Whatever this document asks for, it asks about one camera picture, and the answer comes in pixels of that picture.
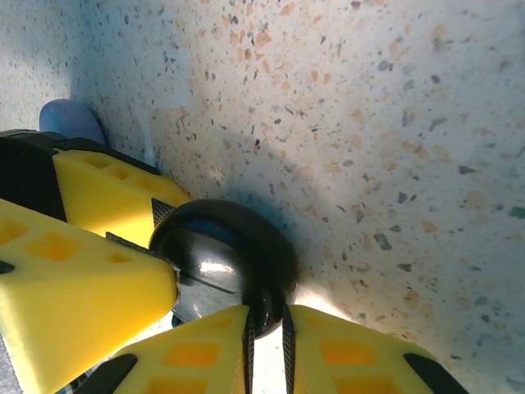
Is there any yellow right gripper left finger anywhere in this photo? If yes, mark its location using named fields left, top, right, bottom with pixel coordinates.
left=75, top=305, right=256, bottom=394

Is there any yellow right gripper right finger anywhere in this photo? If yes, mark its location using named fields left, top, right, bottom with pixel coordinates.
left=281, top=305, right=472, bottom=394

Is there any purple earbud charging case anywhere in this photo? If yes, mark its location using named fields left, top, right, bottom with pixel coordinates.
left=39, top=98, right=108, bottom=145

